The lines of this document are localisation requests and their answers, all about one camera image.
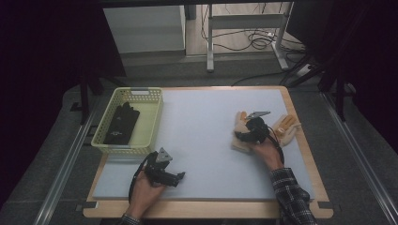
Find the person's left hand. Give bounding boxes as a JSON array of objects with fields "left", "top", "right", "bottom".
[{"left": 126, "top": 170, "right": 167, "bottom": 219}]

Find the black glove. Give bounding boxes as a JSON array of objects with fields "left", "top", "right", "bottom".
[{"left": 103, "top": 101, "right": 141, "bottom": 145}]

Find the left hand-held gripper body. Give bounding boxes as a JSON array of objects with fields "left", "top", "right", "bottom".
[{"left": 144, "top": 147, "right": 176, "bottom": 187}]

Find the yellow plastic basket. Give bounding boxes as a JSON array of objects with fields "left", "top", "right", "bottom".
[{"left": 90, "top": 87, "right": 164, "bottom": 157}]

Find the white cabinet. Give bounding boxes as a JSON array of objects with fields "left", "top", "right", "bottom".
[{"left": 102, "top": 5, "right": 187, "bottom": 58}]

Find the left hand-held gripper cable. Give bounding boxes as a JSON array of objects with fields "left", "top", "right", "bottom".
[{"left": 128, "top": 152, "right": 155, "bottom": 204}]

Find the dark curtain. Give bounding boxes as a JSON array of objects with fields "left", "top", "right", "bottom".
[{"left": 285, "top": 0, "right": 398, "bottom": 154}]

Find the white table mat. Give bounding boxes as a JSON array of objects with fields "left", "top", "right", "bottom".
[{"left": 92, "top": 88, "right": 315, "bottom": 202}]

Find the white power strip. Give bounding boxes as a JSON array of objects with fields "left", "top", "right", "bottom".
[{"left": 295, "top": 63, "right": 313, "bottom": 78}]

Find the metal floor rail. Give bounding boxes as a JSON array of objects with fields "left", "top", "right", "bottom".
[
  {"left": 321, "top": 91, "right": 398, "bottom": 225},
  {"left": 33, "top": 99, "right": 100, "bottom": 225}
]

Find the tangle of black floor cables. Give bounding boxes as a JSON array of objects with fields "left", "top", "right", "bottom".
[{"left": 201, "top": 3, "right": 307, "bottom": 53}]

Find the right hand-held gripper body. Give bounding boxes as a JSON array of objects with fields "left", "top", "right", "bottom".
[{"left": 245, "top": 111, "right": 272, "bottom": 144}]

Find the white metal desk frame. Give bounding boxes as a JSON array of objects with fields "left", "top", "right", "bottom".
[{"left": 206, "top": 2, "right": 296, "bottom": 73}]

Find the right hand-held gripper cable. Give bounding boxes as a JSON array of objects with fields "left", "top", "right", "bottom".
[{"left": 267, "top": 125, "right": 285, "bottom": 166}]

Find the black stand leg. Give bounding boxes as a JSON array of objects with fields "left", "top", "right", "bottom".
[
  {"left": 318, "top": 67, "right": 358, "bottom": 123},
  {"left": 78, "top": 74, "right": 106, "bottom": 126}
]

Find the hand-held gripper cable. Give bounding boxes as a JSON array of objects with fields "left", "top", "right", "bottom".
[
  {"left": 128, "top": 152, "right": 155, "bottom": 204},
  {"left": 267, "top": 125, "right": 285, "bottom": 166}
]

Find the person's right hand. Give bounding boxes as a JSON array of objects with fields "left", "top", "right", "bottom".
[{"left": 249, "top": 138, "right": 284, "bottom": 173}]

